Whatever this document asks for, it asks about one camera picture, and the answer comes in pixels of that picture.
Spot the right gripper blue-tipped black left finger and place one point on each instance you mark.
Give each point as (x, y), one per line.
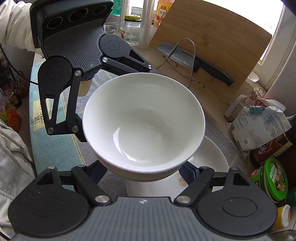
(86, 183)

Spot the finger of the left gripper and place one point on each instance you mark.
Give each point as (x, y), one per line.
(75, 125)

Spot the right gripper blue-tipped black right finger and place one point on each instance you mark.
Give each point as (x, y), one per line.
(198, 180)

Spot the white floral plate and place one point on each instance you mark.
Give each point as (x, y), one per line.
(208, 155)

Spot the white bowl pink flowers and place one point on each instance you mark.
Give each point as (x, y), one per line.
(144, 123)

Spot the blue grey checked towel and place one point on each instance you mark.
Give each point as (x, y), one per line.
(66, 151)

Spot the clear glass mug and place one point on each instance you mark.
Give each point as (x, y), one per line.
(111, 28)

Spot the green soap pump bottle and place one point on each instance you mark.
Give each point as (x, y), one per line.
(116, 9)

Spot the beige jacket sleeve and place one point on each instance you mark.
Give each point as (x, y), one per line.
(16, 27)

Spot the glass jar green lid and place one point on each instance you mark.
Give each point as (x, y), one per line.
(130, 29)

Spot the clear plastic wrap roll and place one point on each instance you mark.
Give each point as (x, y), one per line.
(124, 10)

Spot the dark soy sauce bottle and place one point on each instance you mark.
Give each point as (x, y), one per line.
(275, 147)

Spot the green lidded sauce jar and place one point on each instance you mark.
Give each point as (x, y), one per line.
(271, 179)

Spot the white plastic food bag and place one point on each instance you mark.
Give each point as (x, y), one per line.
(256, 126)

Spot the tall plastic cup stack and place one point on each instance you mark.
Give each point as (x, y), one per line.
(147, 11)

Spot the yellow lidded spice jar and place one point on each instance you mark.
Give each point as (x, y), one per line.
(283, 218)

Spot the orange cooking wine jug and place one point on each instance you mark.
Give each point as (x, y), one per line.
(163, 7)

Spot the bamboo cutting board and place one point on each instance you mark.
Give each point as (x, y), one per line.
(219, 36)

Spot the black handled kitchen knife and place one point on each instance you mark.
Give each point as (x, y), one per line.
(186, 59)

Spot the metal wire rack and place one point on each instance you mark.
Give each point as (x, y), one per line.
(167, 49)

